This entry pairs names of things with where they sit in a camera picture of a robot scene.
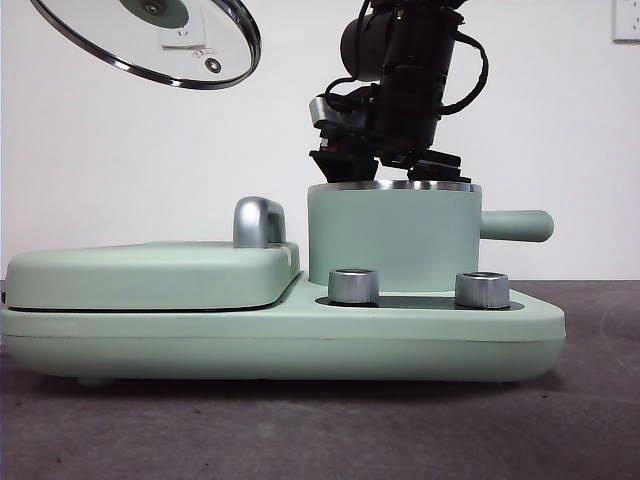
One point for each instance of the green hinged griddle cover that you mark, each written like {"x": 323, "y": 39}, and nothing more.
{"x": 150, "y": 275}

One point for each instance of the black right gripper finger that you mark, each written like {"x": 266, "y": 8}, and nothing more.
{"x": 347, "y": 167}
{"x": 440, "y": 174}

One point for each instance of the white wall socket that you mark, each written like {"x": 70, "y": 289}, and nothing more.
{"x": 627, "y": 20}
{"x": 182, "y": 37}

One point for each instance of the glass lid with green knob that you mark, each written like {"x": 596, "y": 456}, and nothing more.
{"x": 150, "y": 15}

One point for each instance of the green breakfast machine base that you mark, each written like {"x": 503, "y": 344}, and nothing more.
{"x": 300, "y": 345}

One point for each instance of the silver control knob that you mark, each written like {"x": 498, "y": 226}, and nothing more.
{"x": 482, "y": 290}
{"x": 352, "y": 287}

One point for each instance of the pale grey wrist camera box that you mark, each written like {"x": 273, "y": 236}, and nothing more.
{"x": 322, "y": 112}

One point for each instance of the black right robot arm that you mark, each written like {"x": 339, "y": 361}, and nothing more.
{"x": 410, "y": 75}

